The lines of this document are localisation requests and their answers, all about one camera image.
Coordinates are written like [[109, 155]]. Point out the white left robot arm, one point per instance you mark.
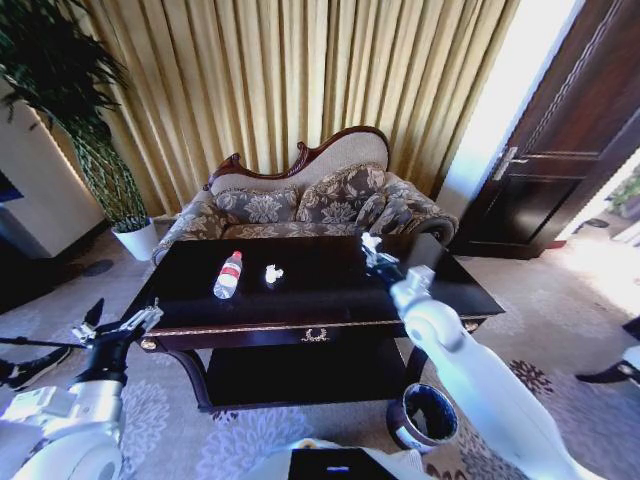
[[60, 430]]

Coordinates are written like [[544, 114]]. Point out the person's black shoe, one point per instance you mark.
[[42, 365]]

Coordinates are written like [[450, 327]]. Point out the white plant pot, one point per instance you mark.
[[137, 241]]

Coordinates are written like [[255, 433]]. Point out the tall green potted plant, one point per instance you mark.
[[60, 75]]

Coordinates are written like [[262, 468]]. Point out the round dark trash bin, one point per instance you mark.
[[425, 415]]

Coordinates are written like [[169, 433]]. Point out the beige pleated curtain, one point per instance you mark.
[[280, 75]]

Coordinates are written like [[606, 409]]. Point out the dark wooden coffee table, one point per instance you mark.
[[300, 305]]

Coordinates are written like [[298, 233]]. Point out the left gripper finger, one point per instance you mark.
[[93, 314], [144, 318]]

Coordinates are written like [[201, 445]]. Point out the dark wooden door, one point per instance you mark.
[[560, 160]]

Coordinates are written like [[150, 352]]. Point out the floral upholstered sofa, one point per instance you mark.
[[330, 165]]

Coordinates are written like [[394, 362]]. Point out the clear plastic water bottle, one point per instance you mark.
[[227, 277]]

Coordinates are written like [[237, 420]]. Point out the white tissue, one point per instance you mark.
[[371, 242], [273, 273]]

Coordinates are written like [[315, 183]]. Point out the floral sofa cushion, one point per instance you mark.
[[342, 194], [257, 206], [387, 207]]

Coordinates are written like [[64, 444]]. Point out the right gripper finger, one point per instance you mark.
[[370, 259], [388, 259]]

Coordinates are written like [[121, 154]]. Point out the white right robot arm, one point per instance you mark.
[[465, 365]]

